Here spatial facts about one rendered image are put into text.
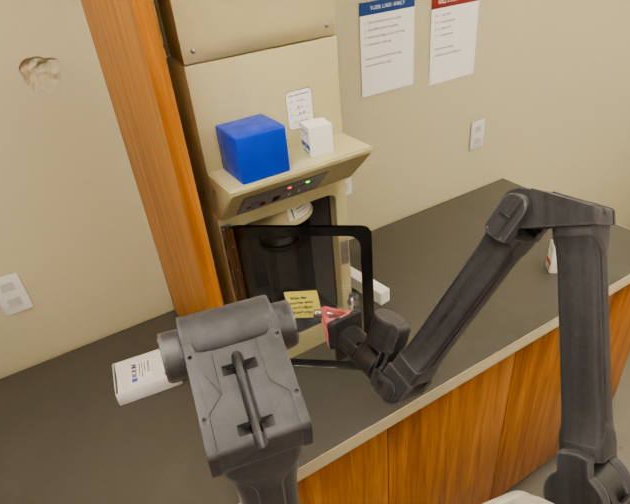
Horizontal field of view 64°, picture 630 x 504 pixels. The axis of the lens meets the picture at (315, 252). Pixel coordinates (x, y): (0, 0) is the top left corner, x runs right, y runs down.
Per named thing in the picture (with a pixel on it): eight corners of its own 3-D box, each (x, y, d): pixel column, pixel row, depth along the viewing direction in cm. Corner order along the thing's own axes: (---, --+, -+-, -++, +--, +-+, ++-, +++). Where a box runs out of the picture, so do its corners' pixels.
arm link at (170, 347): (169, 393, 38) (305, 352, 41) (152, 320, 39) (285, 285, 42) (191, 394, 79) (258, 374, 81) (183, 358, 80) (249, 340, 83)
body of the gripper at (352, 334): (356, 306, 101) (378, 326, 96) (358, 343, 107) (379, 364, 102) (329, 319, 99) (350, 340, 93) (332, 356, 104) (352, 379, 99)
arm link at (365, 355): (367, 386, 92) (390, 382, 96) (379, 354, 90) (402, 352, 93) (346, 363, 98) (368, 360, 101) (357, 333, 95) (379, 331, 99)
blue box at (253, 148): (222, 169, 100) (214, 125, 95) (267, 155, 104) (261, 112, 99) (243, 186, 93) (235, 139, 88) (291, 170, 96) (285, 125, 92)
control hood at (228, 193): (215, 217, 105) (206, 172, 99) (345, 173, 117) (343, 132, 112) (237, 240, 96) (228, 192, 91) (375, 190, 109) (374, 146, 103)
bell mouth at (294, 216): (230, 210, 127) (226, 190, 124) (291, 189, 134) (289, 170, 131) (260, 238, 114) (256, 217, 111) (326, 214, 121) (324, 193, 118)
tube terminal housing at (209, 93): (215, 325, 149) (145, 49, 107) (309, 284, 161) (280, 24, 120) (250, 377, 130) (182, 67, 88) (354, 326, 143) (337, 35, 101)
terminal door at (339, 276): (254, 362, 127) (225, 224, 106) (375, 368, 122) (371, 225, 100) (253, 364, 127) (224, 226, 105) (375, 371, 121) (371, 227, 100)
